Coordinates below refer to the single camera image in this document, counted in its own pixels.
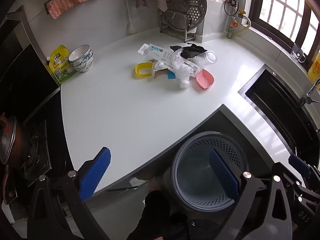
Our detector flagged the grey gas valve orange knob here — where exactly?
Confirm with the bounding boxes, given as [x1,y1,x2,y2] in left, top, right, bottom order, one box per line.
[224,0,240,39]

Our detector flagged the white long-handled brush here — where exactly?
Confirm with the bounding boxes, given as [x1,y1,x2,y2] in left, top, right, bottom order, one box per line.
[122,0,137,33]

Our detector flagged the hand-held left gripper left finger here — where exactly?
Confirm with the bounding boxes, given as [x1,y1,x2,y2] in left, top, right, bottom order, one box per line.
[27,147,112,240]

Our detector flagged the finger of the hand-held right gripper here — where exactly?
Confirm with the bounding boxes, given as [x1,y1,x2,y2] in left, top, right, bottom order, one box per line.
[288,154,313,180]

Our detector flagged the yellow seasoning pouch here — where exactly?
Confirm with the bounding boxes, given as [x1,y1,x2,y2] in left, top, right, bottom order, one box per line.
[48,45,77,86]

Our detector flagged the grey perforated trash basket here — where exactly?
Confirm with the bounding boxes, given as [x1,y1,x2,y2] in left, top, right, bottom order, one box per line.
[171,131,253,213]

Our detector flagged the metal dish rack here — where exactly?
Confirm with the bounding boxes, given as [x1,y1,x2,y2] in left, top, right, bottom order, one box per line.
[159,9,198,43]

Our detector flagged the pink plastic dish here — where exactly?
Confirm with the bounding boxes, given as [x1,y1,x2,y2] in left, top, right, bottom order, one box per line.
[196,69,216,89]

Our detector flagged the yellow oil bottle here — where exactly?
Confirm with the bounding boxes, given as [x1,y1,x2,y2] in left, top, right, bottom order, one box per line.
[307,52,320,90]

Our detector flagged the yellow plastic ring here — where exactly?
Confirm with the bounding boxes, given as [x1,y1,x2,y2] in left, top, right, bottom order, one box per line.
[135,62,154,78]

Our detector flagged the yellow gas hose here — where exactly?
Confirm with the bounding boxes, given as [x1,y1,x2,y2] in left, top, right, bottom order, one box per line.
[231,17,252,37]

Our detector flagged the floral ceramic bowl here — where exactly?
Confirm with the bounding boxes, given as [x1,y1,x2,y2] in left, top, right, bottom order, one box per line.
[71,51,94,74]
[68,44,91,63]

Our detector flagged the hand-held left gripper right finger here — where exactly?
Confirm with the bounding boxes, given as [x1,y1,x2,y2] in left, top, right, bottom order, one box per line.
[209,149,294,240]

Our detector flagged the metal cooking pot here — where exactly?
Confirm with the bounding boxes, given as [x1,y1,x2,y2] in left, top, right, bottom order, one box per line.
[0,112,31,166]

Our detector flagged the clear plastic cup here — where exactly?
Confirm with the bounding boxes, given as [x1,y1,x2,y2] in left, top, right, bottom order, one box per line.
[194,51,218,67]

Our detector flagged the dark-framed window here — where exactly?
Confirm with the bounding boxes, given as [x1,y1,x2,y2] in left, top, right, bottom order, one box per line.
[249,0,320,57]

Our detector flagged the black gas stove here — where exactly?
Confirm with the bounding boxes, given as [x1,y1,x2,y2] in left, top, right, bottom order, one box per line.
[15,85,75,188]

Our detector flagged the clear glass mug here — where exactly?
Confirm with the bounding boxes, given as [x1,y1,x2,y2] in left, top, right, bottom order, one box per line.
[290,43,307,63]

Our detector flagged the metal faucet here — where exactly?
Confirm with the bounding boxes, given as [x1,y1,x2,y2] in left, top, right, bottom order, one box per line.
[299,76,320,107]

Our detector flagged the black cloth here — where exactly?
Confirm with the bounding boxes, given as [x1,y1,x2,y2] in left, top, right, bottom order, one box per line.
[170,43,207,60]

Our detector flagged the black kitchen sink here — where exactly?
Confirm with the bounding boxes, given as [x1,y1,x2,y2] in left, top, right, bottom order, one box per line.
[237,63,320,167]

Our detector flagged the clear crumpled plastic bag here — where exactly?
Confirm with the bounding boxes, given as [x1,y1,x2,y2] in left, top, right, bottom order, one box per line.
[171,49,193,91]

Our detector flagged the white toothbrush package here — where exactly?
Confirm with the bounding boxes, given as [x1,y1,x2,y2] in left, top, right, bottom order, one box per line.
[137,43,202,77]

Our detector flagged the pink fluffy cloth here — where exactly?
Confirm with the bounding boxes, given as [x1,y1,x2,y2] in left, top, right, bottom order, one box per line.
[47,0,89,19]

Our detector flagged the white paper tissue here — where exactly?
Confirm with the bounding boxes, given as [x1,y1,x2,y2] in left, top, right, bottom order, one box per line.
[151,60,173,72]

